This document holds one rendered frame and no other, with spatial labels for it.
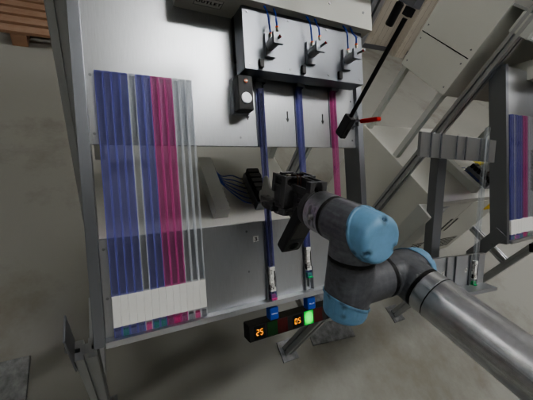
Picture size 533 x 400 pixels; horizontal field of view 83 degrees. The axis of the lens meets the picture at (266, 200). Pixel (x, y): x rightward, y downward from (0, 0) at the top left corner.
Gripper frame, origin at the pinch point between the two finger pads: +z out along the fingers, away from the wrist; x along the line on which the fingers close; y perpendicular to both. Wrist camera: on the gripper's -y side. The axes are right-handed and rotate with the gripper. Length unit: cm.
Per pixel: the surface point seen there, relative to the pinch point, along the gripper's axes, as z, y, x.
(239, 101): 1.6, 20.8, 7.3
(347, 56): 1.1, 33.6, -20.9
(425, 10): 360, 223, -494
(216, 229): -1.0, -7.0, 12.7
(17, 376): 51, -73, 66
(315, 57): 2.2, 32.3, -12.0
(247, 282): -4.3, -19.9, 6.0
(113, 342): -7.7, -24.3, 34.7
